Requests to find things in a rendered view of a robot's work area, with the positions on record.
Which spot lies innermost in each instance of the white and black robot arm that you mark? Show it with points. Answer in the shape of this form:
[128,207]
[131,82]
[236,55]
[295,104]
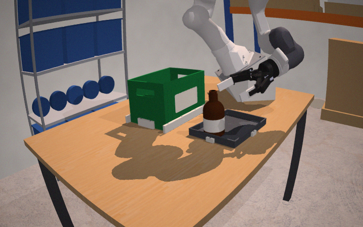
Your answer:
[278,42]

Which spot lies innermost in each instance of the green plastic crate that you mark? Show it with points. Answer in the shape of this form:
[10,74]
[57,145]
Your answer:
[162,97]

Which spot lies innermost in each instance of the brown glass bottle with white label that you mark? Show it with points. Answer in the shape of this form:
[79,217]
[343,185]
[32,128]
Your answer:
[214,115]

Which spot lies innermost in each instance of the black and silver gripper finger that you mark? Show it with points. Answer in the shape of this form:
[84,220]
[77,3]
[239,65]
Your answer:
[236,77]
[260,86]

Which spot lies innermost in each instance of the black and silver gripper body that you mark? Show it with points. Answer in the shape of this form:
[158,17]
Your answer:
[267,67]

